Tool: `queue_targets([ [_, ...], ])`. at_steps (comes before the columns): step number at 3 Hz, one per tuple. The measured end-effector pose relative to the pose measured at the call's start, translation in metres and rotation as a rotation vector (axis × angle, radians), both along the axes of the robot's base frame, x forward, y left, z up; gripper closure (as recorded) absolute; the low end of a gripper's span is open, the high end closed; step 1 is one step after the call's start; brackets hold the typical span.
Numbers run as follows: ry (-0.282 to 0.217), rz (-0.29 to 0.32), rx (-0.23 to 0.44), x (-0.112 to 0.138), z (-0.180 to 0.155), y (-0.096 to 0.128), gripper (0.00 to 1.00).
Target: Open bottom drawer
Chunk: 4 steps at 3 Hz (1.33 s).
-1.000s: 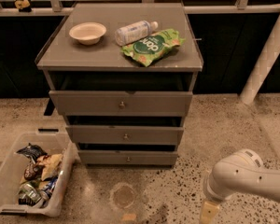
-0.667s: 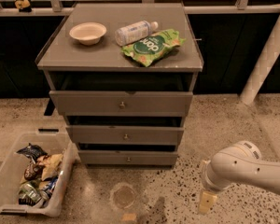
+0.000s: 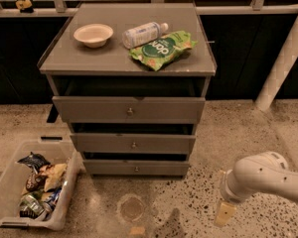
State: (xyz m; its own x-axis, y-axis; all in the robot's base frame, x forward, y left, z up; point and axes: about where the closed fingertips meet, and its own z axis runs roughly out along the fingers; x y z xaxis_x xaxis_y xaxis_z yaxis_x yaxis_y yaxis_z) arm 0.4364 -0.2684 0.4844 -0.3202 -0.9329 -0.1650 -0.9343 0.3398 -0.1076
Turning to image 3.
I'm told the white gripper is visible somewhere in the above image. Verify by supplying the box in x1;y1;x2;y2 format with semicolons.
215;170;247;227

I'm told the grey bottom drawer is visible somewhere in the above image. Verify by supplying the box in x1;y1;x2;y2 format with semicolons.
83;160;190;177

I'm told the grey drawer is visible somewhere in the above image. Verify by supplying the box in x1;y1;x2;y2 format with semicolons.
71;133;196;154
53;96;205;124
83;160;190;177

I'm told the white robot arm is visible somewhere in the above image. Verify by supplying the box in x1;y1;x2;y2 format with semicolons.
215;152;298;227

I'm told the grey middle drawer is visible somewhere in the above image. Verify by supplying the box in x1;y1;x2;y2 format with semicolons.
71;133;196;154

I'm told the grey drawer cabinet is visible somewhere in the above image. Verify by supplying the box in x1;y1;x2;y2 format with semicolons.
37;1;218;178

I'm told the grey top drawer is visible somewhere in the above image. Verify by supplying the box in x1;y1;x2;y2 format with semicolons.
53;96;205;124

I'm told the green snack bag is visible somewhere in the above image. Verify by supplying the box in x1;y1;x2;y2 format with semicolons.
129;31;198;71

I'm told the blue soda can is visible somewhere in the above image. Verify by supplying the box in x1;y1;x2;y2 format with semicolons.
43;187;62;213

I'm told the yellow chip bag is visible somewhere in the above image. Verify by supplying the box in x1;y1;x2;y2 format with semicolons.
40;164;68;192

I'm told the clear plastic bin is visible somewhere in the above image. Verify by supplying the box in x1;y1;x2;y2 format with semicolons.
0;140;80;231

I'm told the brown snack packet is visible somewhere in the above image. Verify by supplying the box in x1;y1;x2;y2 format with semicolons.
26;174;47;191

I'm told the white diagonal pipe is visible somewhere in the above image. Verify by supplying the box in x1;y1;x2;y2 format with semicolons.
255;16;298;111

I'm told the dark blue snack bag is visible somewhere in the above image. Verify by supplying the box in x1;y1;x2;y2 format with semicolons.
18;152;50;172

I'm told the clear plastic bottle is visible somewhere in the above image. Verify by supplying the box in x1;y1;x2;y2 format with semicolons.
122;22;169;49

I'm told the white paper bowl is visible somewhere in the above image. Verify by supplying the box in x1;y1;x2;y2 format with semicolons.
74;24;113;48

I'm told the small yellow black figure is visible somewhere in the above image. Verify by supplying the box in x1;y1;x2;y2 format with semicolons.
16;0;34;13

